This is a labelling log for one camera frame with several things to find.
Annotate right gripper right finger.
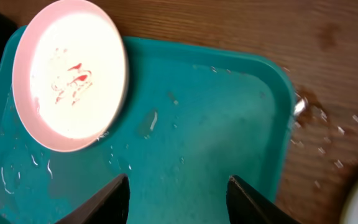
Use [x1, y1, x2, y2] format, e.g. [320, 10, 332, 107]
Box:
[226, 175, 300, 224]

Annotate teal plastic serving tray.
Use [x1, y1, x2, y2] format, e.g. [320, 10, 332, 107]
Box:
[0, 29, 295, 223]

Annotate white round plate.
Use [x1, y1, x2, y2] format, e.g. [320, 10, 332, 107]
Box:
[12, 0, 129, 152]

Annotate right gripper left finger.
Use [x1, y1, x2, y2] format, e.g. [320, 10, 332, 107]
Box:
[57, 174, 130, 224]

